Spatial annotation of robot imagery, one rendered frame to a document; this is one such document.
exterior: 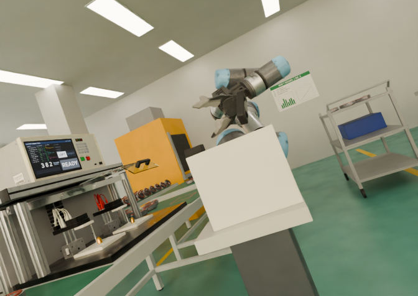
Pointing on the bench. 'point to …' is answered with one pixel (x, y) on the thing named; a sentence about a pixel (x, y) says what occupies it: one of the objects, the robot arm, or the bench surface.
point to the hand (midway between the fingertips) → (203, 124)
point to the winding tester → (6, 165)
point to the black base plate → (66, 265)
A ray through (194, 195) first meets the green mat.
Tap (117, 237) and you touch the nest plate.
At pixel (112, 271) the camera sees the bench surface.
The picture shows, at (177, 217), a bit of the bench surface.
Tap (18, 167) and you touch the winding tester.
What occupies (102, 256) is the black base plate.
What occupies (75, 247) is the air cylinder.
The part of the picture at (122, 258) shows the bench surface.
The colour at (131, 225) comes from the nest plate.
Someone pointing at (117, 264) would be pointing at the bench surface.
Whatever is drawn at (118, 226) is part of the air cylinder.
